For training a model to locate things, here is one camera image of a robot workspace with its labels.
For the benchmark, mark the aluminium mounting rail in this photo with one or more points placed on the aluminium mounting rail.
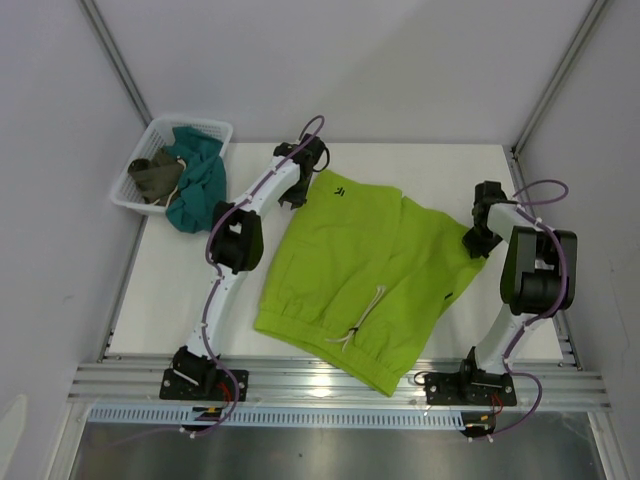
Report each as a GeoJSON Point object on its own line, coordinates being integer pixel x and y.
{"type": "Point", "coordinates": [299, 382]}

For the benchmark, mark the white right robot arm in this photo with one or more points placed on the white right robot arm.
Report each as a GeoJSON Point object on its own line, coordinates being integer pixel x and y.
{"type": "Point", "coordinates": [538, 278]}

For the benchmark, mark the olive brown shorts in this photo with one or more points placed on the olive brown shorts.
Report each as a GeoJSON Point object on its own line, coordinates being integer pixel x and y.
{"type": "Point", "coordinates": [157, 179]}

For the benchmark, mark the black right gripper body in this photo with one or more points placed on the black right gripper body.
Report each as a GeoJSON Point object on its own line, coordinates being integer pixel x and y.
{"type": "Point", "coordinates": [481, 241]}

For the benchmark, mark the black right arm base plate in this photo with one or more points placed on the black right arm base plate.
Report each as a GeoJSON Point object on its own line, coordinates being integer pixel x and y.
{"type": "Point", "coordinates": [458, 389]}

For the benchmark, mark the lime green shorts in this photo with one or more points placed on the lime green shorts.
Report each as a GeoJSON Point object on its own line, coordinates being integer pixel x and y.
{"type": "Point", "coordinates": [361, 277]}

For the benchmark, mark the right aluminium corner post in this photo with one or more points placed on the right aluminium corner post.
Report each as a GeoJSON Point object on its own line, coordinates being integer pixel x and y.
{"type": "Point", "coordinates": [577, 45]}

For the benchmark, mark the white plastic basket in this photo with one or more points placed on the white plastic basket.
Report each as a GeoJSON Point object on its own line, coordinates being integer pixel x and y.
{"type": "Point", "coordinates": [159, 134]}

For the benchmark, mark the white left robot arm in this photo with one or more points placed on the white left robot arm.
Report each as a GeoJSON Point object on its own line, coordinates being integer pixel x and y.
{"type": "Point", "coordinates": [234, 248]}

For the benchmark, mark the slotted grey cable duct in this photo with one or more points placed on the slotted grey cable duct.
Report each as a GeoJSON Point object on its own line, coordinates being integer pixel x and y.
{"type": "Point", "coordinates": [414, 419]}

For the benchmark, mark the aluminium corner post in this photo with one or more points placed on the aluminium corner post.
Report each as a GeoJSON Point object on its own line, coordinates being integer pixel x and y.
{"type": "Point", "coordinates": [577, 45]}
{"type": "Point", "coordinates": [112, 52]}

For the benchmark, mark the teal shorts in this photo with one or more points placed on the teal shorts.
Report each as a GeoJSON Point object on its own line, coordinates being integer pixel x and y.
{"type": "Point", "coordinates": [202, 183]}

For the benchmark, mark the left aluminium corner post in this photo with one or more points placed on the left aluminium corner post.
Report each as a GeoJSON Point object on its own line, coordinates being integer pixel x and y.
{"type": "Point", "coordinates": [112, 52]}

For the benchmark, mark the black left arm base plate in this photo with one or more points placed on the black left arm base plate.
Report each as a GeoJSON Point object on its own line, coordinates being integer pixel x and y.
{"type": "Point", "coordinates": [175, 386]}

